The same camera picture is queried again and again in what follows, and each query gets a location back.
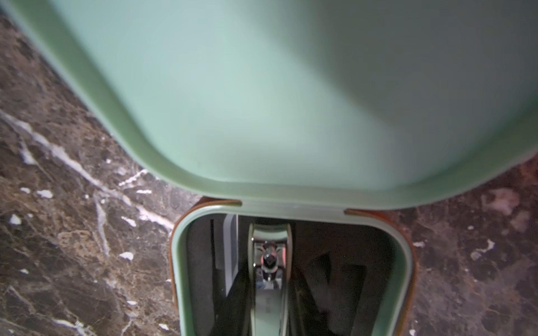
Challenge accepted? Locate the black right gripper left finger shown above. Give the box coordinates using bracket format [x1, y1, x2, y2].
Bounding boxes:
[210, 262, 252, 336]

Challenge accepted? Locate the green nail clipper case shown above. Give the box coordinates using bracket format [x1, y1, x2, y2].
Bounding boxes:
[1, 1, 537, 335]

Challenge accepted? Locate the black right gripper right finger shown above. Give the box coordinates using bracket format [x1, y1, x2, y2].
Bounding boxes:
[289, 270, 334, 336]

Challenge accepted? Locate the grey nail file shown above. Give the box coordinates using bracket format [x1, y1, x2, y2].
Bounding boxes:
[223, 214, 239, 295]

